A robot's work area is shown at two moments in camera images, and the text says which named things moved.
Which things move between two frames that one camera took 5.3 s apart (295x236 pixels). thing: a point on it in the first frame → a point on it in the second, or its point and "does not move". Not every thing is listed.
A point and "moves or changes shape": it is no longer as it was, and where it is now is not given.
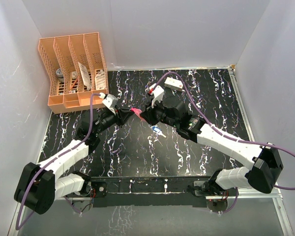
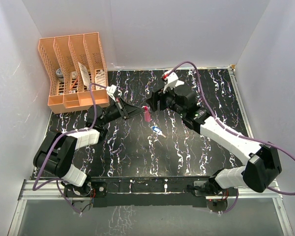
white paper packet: x=85 y=75 does not move
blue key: x=157 y=130 does not move
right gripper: x=149 y=113 → x=157 y=96
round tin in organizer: x=59 y=73 does not move
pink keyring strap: x=137 y=112 moves or changes shape
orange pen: x=73 y=85 does not move
